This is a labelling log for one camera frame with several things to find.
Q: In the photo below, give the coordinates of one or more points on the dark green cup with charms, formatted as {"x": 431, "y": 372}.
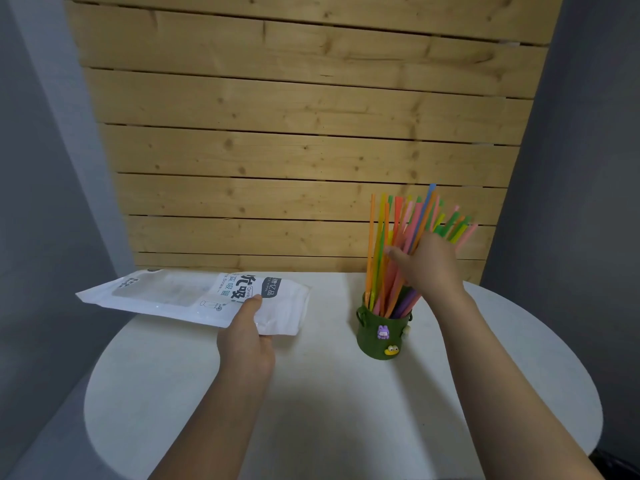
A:
{"x": 370, "y": 344}

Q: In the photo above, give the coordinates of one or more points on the person's right forearm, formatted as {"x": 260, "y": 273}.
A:
{"x": 510, "y": 394}

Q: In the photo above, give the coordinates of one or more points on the wooden plank panel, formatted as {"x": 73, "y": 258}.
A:
{"x": 300, "y": 134}

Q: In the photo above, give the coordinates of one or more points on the black trash bin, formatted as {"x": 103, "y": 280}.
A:
{"x": 620, "y": 467}

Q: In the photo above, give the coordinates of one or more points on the person's left forearm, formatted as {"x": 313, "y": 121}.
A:
{"x": 210, "y": 434}

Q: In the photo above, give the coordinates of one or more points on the person's right hand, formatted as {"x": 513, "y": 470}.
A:
{"x": 432, "y": 272}

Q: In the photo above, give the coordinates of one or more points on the person's left hand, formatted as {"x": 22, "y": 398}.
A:
{"x": 245, "y": 352}

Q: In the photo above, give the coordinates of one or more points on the bundle of colourful straws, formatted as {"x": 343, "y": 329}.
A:
{"x": 380, "y": 244}

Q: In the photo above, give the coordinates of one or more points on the white plastic straw packet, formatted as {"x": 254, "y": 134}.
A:
{"x": 175, "y": 294}

